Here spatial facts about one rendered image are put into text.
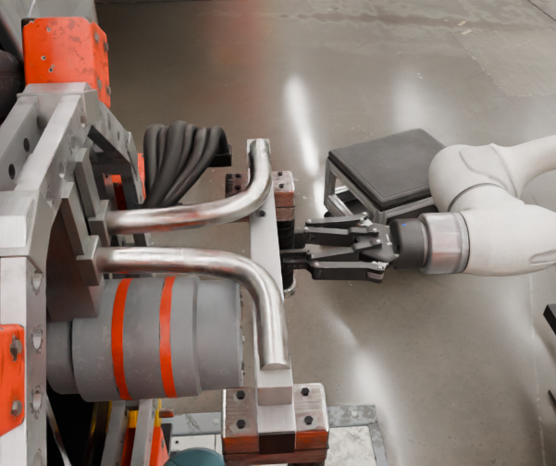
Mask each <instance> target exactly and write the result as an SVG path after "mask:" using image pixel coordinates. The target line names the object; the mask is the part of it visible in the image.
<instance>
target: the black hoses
mask: <svg viewBox="0 0 556 466"><path fill-rule="evenodd" d="M143 158H144V176H145V196H146V198H145V200H144V202H143V203H138V204H133V208H132V209H145V208H157V207H168V206H178V205H184V203H183V202H179V200H180V199H181V198H182V197H183V196H184V195H185V194H186V193H187V192H188V191H189V189H190V188H191V187H192V186H193V185H194V184H195V182H196V181H197V180H198V179H199V178H200V176H201V175H202V174H203V173H204V171H205V170H206V168H208V167H227V166H232V148H231V144H228V140H227V137H226V133H225V131H224V130H223V129H222V128H221V127H220V126H214V127H212V128H211V129H210V128H208V127H200V128H197V127H196V126H195V125H193V124H188V123H187V122H185V121H181V120H176V121H174V122H172V123H171V124H170V125H169V126H165V125H162V124H153V125H151V126H150V127H148V128H147V129H146V131H145V133H144V137H143Z"/></svg>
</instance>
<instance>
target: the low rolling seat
mask: <svg viewBox="0 0 556 466"><path fill-rule="evenodd" d="M445 148H447V146H446V145H445V144H443V143H442V142H441V141H439V140H438V139H436V138H435V137H434V136H432V135H431V134H430V133H428V132H427V131H426V130H424V129H422V128H416V129H409V130H405V131H402V132H398V133H394V134H390V135H387V136H383V137H379V138H375V139H372V140H368V141H361V142H357V143H354V144H350V145H346V146H342V147H339V148H335V149H331V150H330V151H329V152H328V154H329V156H328V157H327V159H326V171H325V186H324V200H323V205H324V206H326V209H327V211H326V212H325V213H324V217H335V216H346V215H357V214H360V213H362V212H366V213H368V219H369V220H370V221H371V222H372V223H373V224H380V225H387V224H389V223H390V222H391V221H392V220H394V219H410V218H417V217H418V216H419V215H420V214H428V213H439V210H438V208H437V207H436V205H435V203H434V201H433V198H432V195H431V192H430V188H429V184H428V170H429V167H430V164H431V162H432V160H433V158H434V157H435V156H436V155H437V153H439V152H440V151H441V150H443V149H445ZM336 177H337V178H338V179H339V180H340V181H341V182H342V183H343V184H344V185H345V186H343V187H340V188H336V189H335V185H336Z"/></svg>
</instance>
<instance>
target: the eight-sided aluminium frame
mask: <svg viewBox="0 0 556 466"><path fill-rule="evenodd" d="M85 148H86V149H87V151H88V155H89V158H90V162H91V166H92V170H93V176H94V180H95V185H96V188H97V192H98V196H99V200H109V202H110V207H111V211H115V210H118V206H117V198H116V194H115V190H114V186H113V181H112V178H111V175H120V177H121V182H122V187H123V190H124V195H125V200H126V204H127V208H128V210H131V209H132V208H133V204H138V203H143V202H144V198H143V193H142V183H141V179H140V173H139V168H138V156H139V155H138V153H137V150H136V147H135V144H134V141H133V138H132V136H131V133H130V132H127V131H126V130H125V129H124V128H123V127H122V125H121V124H120V123H119V122H118V120H117V119H116V118H115V116H114V115H113V114H112V113H111V112H110V110H109V109H108V108H107V107H106V105H105V104H104V103H103V102H101V101H99V98H98V91H97V90H96V89H92V88H91V86H90V85H89V84H88V83H87V82H66V83H30V84H28V85H27V86H26V88H25V89H24V91H23V93H18V94H17V101H16V103H15V105H14V106H13V108H12V109H11V111H10V112H9V114H8V116H7V117H6V119H5V121H4V122H3V124H2V126H1V127H0V325H6V324H20V325H22V326H24V330H25V419H24V422H23V423H22V425H20V426H18V427H17V428H15V429H13V430H12V431H10V432H8V433H7V434H5V435H3V436H1V437H0V466H46V277H45V264H46V257H47V251H48V244H49V239H50V232H51V227H52V224H53V223H54V220H55V218H56V214H57V211H58V209H59V206H60V203H61V202H62V200H61V197H62V194H63V192H64V189H65V187H66V185H67V183H68V182H69V181H70V178H71V176H72V173H73V171H74V168H75V165H76V159H77V157H78V154H79V152H80V149H85ZM30 153H32V156H31V159H30V161H29V162H28V164H27V166H26V167H25V169H24V171H23V173H22V175H21V177H20V179H19V182H18V184H17V186H16V185H15V182H16V180H17V178H18V176H19V173H20V171H21V169H22V167H23V166H24V164H25V162H26V161H27V159H28V157H29V155H30ZM132 235H133V238H134V243H126V240H125V235H113V236H112V239H111V242H110V246H108V247H154V243H153V242H152V239H151V233H142V234H132ZM157 409H158V399H136V400H112V407H111V412H110V417H109V422H108V427H107V432H106V437H105V446H104V451H103V457H102V461H101V466H120V465H121V459H122V453H123V448H124V441H125V435H126V430H127V424H128V418H129V412H130V411H138V418H137V424H136V431H135V437H134V444H133V450H132V457H131V463H130V466H149V463H150V456H151V447H152V440H153V432H154V417H155V410H157Z"/></svg>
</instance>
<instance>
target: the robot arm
mask: <svg viewBox="0 0 556 466"><path fill-rule="evenodd" d="M554 169H556V135H551V136H548V137H544V138H540V139H536V140H533V141H528V142H525V143H522V144H519V145H516V146H513V147H501V146H498V145H496V144H494V143H491V144H489V145H484V146H469V145H461V144H460V145H452V146H449V147H447V148H445V149H443V150H441V151H440V152H439V153H437V155H436V156H435V157H434V158H433V160H432V162H431V164H430V167H429V170H428V184H429V188H430V192H431V195H432V198H433V201H434V203H435V205H436V207H437V208H438V210H439V213H428V214H420V215H419V216H418V217H417V218H410V219H394V220H392V221H391V222H390V223H389V224H387V225H380V224H373V223H372V222H371V221H370V220H369V219H368V213H366V212H362V213H360V214H357V215H346V216H335V217H324V218H313V219H306V220H305V225H304V227H303V228H302V229H295V230H294V231H295V235H294V249H292V250H279V258H280V267H281V269H282V268H283V269H285V270H293V269H294V270H297V269H306V270H307V271H309V272H310V273H311V275H312V279H313V280H366V281H370V282H374V283H378V284H380V283H382V281H383V275H384V270H385V269H388V268H390V267H392V268H393V269H394V270H397V271H401V270H420V271H421V272H422V273H424V274H448V273H451V274H457V273H467V274H472V275H476V276H518V275H524V274H529V273H534V272H537V271H541V270H544V269H548V268H550V267H552V266H554V265H556V213H554V212H552V211H550V210H548V209H545V208H543V207H540V206H537V205H528V204H525V203H524V202H523V201H521V200H518V199H520V198H521V194H522V191H523V189H524V187H525V185H526V184H527V183H528V182H529V181H530V180H531V179H533V178H535V177H537V176H539V175H541V174H543V173H546V172H549V171H551V170H554ZM311 236H312V237H311ZM353 236H354V242H353ZM305 244H314V245H328V246H341V247H347V248H341V249H336V250H329V251H319V252H313V253H311V252H310V250H306V249H304V248H305ZM320 271H322V272H320Z"/></svg>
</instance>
